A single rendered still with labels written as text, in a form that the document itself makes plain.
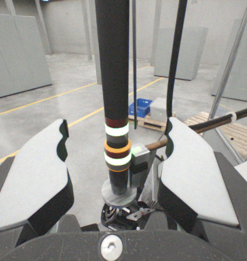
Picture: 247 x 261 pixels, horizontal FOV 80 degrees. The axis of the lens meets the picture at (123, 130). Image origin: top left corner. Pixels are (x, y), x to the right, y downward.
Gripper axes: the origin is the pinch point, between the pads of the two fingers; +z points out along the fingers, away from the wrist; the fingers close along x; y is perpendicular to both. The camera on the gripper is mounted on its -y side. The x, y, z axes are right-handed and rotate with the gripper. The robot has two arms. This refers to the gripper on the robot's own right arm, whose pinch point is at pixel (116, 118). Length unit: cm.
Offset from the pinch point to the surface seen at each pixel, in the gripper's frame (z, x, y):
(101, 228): 16, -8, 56
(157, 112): 268, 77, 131
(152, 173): 39, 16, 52
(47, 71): 608, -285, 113
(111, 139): 6.3, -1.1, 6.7
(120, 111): 6.2, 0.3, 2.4
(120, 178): 6.0, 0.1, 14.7
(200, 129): 15.5, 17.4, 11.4
